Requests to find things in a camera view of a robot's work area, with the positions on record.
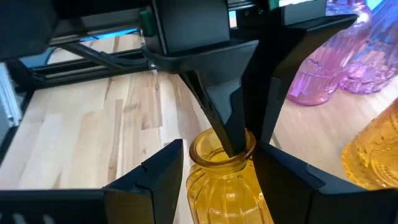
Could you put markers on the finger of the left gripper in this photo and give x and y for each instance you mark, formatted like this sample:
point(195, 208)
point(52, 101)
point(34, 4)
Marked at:
point(224, 105)
point(273, 68)

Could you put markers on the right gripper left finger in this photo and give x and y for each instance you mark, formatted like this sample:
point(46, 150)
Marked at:
point(155, 193)

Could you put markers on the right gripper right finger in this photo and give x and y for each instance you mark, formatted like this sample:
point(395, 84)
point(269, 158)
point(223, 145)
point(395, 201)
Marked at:
point(295, 199)

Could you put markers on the ribbed pink glass vase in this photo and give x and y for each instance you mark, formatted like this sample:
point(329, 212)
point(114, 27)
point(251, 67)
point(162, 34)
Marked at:
point(314, 81)

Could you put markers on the ribbed yellow glass vase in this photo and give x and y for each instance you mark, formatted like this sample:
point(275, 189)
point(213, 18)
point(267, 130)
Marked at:
point(224, 193)

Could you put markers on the embossed yellow glass vase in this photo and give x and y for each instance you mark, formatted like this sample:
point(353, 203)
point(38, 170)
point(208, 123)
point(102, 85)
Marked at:
point(373, 155)

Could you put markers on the tall pink glass vase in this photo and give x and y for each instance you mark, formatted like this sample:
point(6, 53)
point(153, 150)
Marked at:
point(373, 68)

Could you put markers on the silver aluminium bracket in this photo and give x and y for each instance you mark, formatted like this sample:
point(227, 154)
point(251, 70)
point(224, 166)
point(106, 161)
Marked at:
point(9, 99)

